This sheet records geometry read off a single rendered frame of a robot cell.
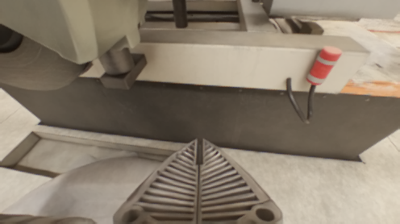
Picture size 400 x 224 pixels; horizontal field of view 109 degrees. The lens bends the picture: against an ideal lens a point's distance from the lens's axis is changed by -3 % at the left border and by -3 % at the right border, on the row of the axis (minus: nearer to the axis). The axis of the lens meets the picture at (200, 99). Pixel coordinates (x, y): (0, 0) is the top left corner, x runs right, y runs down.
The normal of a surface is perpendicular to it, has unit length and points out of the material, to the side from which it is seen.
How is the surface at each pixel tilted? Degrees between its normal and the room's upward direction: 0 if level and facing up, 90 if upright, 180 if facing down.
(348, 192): 0
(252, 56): 90
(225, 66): 90
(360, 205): 0
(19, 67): 90
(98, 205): 0
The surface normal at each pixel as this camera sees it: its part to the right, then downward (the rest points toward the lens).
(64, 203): 0.90, -0.02
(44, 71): -0.14, 0.70
